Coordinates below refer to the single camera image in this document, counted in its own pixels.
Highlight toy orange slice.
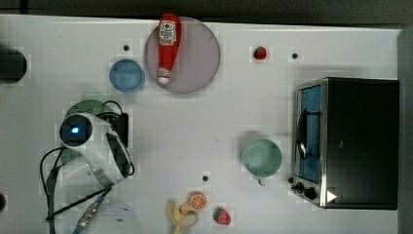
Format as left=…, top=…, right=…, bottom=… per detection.
left=188, top=191, right=207, bottom=211

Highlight red ketchup bottle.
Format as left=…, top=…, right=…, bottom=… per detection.
left=158, top=14, right=182, bottom=85

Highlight green mug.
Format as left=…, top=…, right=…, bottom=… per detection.
left=241, top=138, right=282, bottom=186

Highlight toy banana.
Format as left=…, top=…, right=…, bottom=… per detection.
left=167, top=202, right=199, bottom=234

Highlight black pot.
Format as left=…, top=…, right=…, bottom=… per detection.
left=0, top=47, right=27, bottom=84

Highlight green plastic strainer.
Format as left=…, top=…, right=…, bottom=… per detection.
left=60, top=99, right=112, bottom=164

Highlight grey round plate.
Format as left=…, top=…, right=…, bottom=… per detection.
left=144, top=17, right=220, bottom=94

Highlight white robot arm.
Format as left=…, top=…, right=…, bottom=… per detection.
left=45, top=113, right=140, bottom=234

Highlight black toaster oven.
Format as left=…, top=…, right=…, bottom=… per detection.
left=288, top=77, right=399, bottom=210

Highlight blue bowl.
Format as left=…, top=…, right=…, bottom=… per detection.
left=109, top=59, right=145, bottom=93

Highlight toy strawberry near plate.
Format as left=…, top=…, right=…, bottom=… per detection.
left=253, top=46, right=267, bottom=60

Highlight toy strawberry near banana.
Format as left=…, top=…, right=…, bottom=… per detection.
left=212, top=208, right=231, bottom=225

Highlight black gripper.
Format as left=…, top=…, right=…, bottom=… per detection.
left=98, top=112, right=129, bottom=147

